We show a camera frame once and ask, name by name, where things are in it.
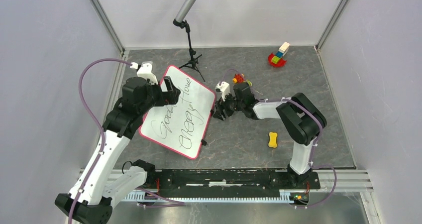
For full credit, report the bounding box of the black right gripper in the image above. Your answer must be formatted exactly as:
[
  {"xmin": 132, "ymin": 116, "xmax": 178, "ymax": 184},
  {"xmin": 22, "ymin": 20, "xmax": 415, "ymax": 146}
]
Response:
[{"xmin": 213, "ymin": 89, "xmax": 244, "ymax": 121}]

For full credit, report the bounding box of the pink framed whiteboard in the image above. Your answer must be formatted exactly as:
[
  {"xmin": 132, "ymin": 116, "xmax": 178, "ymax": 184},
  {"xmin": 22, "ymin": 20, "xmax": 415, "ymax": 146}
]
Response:
[{"xmin": 139, "ymin": 65, "xmax": 216, "ymax": 160}]

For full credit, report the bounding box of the yellow bone shaped eraser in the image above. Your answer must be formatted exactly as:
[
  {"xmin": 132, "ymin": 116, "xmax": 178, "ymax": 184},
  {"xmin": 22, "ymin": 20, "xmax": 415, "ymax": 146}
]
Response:
[{"xmin": 268, "ymin": 132, "xmax": 278, "ymax": 148}]

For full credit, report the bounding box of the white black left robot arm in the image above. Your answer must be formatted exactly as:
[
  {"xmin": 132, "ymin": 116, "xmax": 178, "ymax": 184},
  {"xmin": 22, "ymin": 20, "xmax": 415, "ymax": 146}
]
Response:
[{"xmin": 55, "ymin": 76, "xmax": 215, "ymax": 224}]

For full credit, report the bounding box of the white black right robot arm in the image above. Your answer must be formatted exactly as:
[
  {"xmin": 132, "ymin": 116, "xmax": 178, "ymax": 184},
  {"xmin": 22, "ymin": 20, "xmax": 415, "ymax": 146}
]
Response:
[{"xmin": 211, "ymin": 82, "xmax": 327, "ymax": 188}]

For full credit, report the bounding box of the red toy brick car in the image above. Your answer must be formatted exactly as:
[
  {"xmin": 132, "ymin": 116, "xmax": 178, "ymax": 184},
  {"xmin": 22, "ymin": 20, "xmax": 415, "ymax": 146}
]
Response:
[{"xmin": 232, "ymin": 73, "xmax": 253, "ymax": 87}]

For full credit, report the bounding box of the black tripod microphone stand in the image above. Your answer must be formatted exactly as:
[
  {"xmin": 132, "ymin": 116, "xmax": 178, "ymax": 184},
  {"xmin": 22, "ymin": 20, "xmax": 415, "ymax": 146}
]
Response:
[{"xmin": 173, "ymin": 20, "xmax": 205, "ymax": 82}]

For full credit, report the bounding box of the red toy brick boat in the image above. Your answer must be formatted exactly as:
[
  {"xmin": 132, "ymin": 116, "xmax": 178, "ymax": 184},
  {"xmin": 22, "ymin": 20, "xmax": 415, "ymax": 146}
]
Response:
[{"xmin": 267, "ymin": 42, "xmax": 290, "ymax": 67}]

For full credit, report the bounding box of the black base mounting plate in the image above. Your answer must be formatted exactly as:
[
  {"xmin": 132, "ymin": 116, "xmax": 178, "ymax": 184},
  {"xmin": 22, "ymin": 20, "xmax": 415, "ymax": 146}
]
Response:
[{"xmin": 142, "ymin": 168, "xmax": 321, "ymax": 198}]

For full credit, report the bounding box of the grey microphone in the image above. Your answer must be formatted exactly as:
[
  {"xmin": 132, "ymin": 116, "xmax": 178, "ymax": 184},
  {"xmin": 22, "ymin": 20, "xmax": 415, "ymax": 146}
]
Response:
[{"xmin": 173, "ymin": 0, "xmax": 196, "ymax": 26}]

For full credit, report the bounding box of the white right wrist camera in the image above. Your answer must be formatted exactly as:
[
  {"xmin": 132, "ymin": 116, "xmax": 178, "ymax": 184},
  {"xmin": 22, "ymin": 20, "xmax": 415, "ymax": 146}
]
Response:
[{"xmin": 215, "ymin": 81, "xmax": 230, "ymax": 101}]

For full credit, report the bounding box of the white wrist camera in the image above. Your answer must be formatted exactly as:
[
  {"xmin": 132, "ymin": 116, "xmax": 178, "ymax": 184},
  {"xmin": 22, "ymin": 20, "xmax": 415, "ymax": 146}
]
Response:
[
  {"xmin": 215, "ymin": 81, "xmax": 230, "ymax": 101},
  {"xmin": 130, "ymin": 61, "xmax": 158, "ymax": 85}
]

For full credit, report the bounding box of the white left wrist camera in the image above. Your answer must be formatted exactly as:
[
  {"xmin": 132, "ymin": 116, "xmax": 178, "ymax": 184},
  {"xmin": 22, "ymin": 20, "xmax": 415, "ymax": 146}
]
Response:
[{"xmin": 130, "ymin": 61, "xmax": 158, "ymax": 85}]

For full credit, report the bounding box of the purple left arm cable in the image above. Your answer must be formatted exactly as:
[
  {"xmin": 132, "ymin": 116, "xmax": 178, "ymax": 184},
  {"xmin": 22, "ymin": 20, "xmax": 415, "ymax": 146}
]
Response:
[{"xmin": 67, "ymin": 58, "xmax": 132, "ymax": 224}]

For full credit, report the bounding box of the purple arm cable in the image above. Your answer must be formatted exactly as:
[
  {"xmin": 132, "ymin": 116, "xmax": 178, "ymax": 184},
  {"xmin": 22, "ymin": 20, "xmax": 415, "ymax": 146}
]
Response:
[
  {"xmin": 67, "ymin": 58, "xmax": 132, "ymax": 224},
  {"xmin": 220, "ymin": 68, "xmax": 337, "ymax": 210}
]

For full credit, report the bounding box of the white slotted cable duct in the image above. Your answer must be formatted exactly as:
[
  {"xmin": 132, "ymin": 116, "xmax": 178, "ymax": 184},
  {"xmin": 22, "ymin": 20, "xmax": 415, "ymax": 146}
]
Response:
[{"xmin": 122, "ymin": 190, "xmax": 309, "ymax": 205}]

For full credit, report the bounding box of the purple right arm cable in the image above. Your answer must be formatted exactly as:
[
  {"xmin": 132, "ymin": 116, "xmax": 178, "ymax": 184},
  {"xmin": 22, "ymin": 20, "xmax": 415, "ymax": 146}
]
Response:
[{"xmin": 220, "ymin": 68, "xmax": 337, "ymax": 210}]

